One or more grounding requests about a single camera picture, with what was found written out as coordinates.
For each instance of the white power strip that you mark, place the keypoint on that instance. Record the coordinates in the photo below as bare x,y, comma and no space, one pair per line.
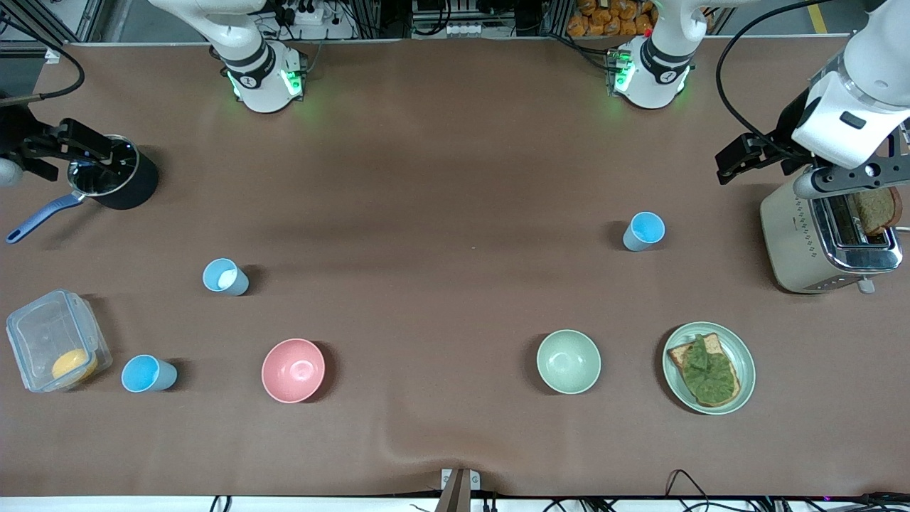
306,13

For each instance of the light green bowl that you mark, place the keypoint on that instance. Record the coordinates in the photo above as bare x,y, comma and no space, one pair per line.
569,363

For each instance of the bag of orange buns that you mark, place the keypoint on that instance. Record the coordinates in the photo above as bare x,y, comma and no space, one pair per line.
611,18

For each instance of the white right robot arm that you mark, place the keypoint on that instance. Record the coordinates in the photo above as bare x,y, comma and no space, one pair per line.
259,85

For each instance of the glass lid with blue knob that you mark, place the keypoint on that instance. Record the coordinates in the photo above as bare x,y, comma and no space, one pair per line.
106,183

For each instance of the yellow round food piece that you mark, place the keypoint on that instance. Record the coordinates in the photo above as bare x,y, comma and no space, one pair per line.
75,366

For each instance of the silver beige toaster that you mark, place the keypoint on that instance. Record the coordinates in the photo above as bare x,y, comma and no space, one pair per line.
793,242

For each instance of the clear plastic container blue rim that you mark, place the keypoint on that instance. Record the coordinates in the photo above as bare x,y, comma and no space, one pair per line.
43,334

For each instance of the pink bowl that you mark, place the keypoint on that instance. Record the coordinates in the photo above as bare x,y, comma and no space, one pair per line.
293,370

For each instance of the toast slice with crust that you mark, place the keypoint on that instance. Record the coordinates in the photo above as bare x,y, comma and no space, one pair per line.
679,353

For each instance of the metal table clamp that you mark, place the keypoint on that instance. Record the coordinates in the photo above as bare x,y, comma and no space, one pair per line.
456,491

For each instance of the light green plate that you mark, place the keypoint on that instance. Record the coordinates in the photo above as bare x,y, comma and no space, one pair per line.
745,366

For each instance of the aluminium frame profile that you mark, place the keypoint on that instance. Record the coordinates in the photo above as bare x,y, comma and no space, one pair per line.
43,21

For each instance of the brown bread slice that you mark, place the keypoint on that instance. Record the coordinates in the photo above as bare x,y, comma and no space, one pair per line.
876,210

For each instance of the blue plastic cup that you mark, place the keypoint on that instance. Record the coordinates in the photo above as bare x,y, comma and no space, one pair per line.
226,277
645,231
146,373

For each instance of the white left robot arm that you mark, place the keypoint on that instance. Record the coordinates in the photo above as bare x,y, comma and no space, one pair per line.
657,71

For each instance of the brown table cloth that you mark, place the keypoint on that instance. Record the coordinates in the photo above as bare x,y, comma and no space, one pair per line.
455,178

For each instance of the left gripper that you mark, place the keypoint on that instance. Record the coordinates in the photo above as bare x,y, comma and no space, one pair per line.
787,136

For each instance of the green lettuce leaf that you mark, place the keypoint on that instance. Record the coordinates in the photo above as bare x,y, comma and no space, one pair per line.
707,373

